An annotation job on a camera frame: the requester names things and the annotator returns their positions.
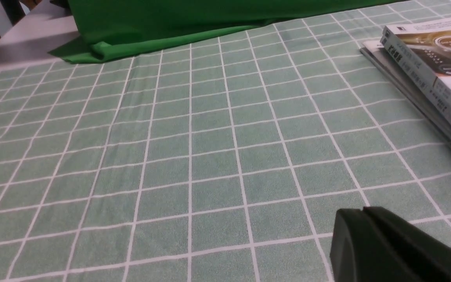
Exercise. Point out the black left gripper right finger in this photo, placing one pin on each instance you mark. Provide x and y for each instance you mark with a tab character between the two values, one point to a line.
426	256

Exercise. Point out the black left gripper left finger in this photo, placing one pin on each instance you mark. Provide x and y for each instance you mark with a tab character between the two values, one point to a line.
360	253

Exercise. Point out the green checkered tablecloth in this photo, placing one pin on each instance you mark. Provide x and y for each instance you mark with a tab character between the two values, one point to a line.
222	160

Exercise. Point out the thin bottom white booklet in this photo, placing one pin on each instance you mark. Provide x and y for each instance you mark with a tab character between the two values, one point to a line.
433	108

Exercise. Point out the self-driving textbook top book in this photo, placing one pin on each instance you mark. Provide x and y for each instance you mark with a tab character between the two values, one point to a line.
424	52

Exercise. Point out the green backdrop cloth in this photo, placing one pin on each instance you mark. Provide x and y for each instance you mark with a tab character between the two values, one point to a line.
114	29

